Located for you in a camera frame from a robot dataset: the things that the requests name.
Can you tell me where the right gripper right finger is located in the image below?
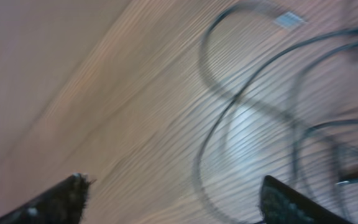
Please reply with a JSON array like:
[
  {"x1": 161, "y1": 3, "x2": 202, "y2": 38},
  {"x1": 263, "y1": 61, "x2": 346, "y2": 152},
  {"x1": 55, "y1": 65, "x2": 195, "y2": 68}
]
[{"x1": 260, "y1": 175, "x2": 351, "y2": 224}]

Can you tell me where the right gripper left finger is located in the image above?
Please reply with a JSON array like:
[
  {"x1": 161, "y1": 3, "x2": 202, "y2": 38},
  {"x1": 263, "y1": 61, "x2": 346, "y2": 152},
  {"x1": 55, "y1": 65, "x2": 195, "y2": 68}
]
[{"x1": 0, "y1": 173, "x2": 93, "y2": 224}]

